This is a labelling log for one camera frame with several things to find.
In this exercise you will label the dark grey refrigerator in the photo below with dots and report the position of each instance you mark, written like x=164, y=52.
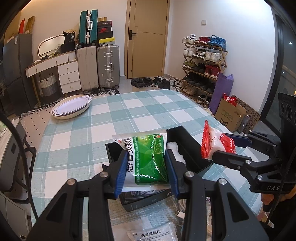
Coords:
x=17, y=56

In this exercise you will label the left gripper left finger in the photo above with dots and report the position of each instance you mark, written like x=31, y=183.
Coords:
x=62, y=219

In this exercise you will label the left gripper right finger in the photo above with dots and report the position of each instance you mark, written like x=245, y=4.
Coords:
x=232, y=219

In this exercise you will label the oval mirror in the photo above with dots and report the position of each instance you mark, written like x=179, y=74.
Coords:
x=50, y=45

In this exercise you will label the stacked shoe boxes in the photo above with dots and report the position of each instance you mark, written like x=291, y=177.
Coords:
x=105, y=32

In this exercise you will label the silver suitcase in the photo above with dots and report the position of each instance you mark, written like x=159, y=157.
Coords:
x=108, y=66

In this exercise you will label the wooden door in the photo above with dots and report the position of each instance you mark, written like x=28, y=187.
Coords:
x=146, y=34

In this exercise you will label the purple bag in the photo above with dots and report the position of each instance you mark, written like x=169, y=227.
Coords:
x=223, y=86

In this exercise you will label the woven laundry basket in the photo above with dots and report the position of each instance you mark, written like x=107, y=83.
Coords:
x=50, y=89

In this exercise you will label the white medicine packet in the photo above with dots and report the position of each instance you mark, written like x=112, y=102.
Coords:
x=159, y=233

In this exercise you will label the beige suitcase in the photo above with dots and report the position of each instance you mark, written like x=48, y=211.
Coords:
x=87, y=67

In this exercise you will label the grey side cabinet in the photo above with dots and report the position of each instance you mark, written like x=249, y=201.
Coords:
x=11, y=170

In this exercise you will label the oval white tray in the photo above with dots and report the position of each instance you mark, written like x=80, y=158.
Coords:
x=71, y=107

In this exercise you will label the green medicine packet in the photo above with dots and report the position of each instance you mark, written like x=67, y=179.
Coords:
x=146, y=169

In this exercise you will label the wooden shoe rack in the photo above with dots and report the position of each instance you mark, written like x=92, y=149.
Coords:
x=204, y=60

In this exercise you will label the white drawer desk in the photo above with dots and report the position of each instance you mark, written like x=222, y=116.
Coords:
x=67, y=70

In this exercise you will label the teal suitcase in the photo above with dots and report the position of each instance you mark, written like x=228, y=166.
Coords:
x=88, y=27

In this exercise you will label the black cardboard box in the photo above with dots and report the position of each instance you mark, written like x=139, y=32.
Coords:
x=187, y=146

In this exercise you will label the cardboard box on floor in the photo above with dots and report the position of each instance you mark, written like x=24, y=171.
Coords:
x=236, y=115

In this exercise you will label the red white balloon packet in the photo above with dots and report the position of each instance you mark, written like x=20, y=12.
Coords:
x=214, y=140

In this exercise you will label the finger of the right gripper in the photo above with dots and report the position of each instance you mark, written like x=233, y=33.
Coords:
x=233, y=161
x=240, y=141

